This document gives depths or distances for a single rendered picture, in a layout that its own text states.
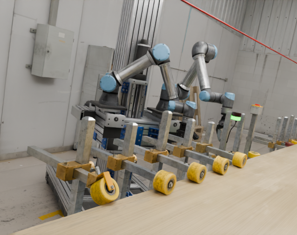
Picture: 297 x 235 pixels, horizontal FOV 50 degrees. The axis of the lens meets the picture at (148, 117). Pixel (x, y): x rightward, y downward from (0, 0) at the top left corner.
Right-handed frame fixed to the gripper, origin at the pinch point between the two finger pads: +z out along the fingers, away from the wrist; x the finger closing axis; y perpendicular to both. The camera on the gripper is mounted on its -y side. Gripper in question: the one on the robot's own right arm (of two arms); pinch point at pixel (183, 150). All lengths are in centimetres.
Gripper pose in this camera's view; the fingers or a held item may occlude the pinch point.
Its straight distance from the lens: 233.8
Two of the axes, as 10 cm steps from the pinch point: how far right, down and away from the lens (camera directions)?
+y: -7.8, -2.4, 5.8
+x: -6.0, 0.1, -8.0
